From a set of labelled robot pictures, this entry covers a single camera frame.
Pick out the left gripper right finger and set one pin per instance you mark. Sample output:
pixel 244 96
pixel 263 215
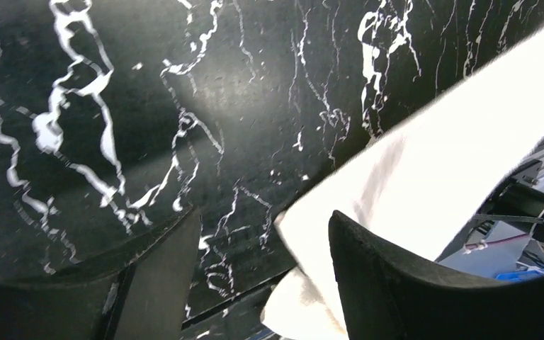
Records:
pixel 387 292

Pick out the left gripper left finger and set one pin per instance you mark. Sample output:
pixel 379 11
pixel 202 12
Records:
pixel 137 290

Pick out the white towel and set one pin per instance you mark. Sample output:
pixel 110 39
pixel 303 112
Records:
pixel 416 186

